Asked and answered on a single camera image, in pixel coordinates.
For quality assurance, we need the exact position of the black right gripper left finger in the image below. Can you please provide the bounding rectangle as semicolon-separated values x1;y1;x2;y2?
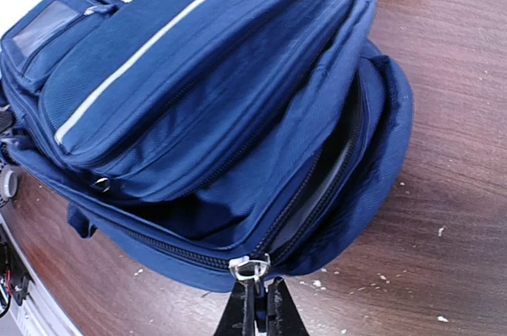
214;281;252;336

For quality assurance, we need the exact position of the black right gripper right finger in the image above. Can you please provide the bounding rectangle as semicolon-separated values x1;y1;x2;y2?
266;277;307;336

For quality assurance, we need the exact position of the navy blue student backpack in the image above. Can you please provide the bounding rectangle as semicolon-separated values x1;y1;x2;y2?
1;0;414;292

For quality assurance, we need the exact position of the red patterned bowl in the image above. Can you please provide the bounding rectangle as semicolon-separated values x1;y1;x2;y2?
0;161;18;208

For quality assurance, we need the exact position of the front metal rail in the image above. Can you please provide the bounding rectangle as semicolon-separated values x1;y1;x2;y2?
1;220;82;335

